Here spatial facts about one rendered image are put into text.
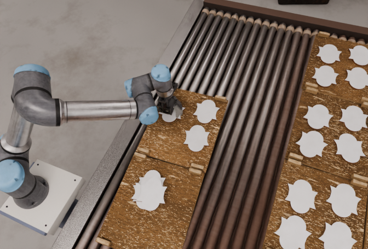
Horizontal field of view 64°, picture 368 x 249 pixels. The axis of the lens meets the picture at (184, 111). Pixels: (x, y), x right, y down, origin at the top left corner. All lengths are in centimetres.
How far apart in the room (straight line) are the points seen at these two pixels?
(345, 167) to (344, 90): 43
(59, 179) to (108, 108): 57
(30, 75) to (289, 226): 112
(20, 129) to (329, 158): 131
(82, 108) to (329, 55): 133
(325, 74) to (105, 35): 237
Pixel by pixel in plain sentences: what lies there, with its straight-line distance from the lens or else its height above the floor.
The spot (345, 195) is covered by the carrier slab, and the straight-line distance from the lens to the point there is 144.
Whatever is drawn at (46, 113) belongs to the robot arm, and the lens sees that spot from 104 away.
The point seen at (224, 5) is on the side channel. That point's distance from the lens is 203.
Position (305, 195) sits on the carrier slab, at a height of 95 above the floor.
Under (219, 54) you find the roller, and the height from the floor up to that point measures 92.
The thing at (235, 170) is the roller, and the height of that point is 92.
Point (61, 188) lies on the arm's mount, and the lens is 151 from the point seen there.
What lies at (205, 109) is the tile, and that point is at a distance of 149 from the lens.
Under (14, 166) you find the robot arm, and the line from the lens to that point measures 137.
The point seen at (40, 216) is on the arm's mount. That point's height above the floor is 93.
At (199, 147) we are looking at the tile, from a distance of 140.
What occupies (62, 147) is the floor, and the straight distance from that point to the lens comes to 273.
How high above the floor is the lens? 221
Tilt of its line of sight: 58 degrees down
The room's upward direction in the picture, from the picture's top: 8 degrees counter-clockwise
